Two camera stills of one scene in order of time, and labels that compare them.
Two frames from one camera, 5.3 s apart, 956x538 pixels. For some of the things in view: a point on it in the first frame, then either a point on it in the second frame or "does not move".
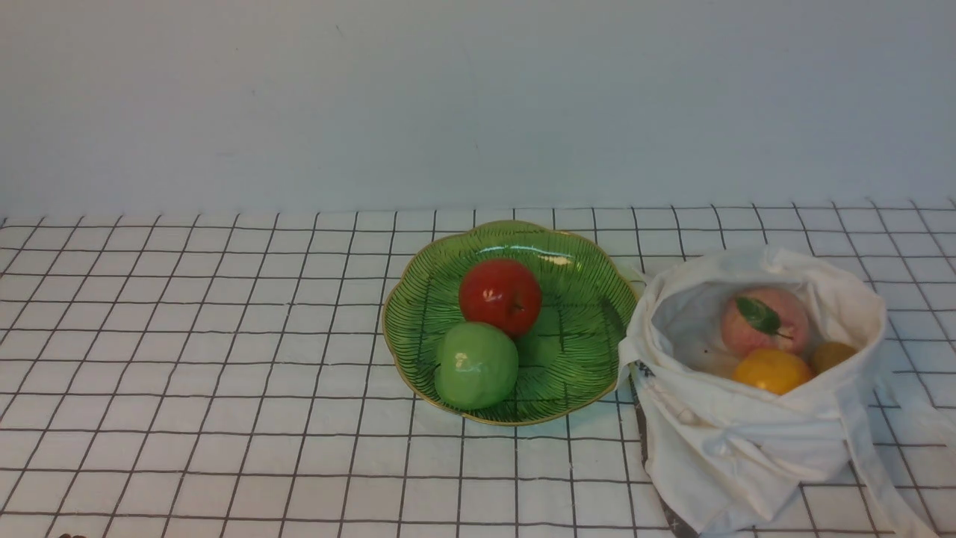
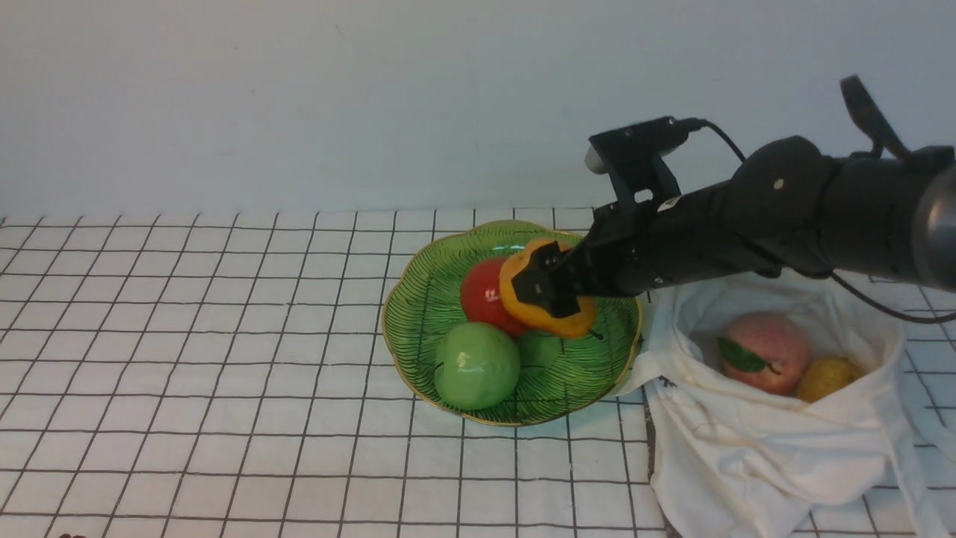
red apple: (501, 292) does not move
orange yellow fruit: (774, 370) -> (575, 326)
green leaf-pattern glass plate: (568, 359) does not move
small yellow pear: (831, 353) -> (821, 375)
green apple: (477, 365) does not move
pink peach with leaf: (756, 318) -> (765, 350)
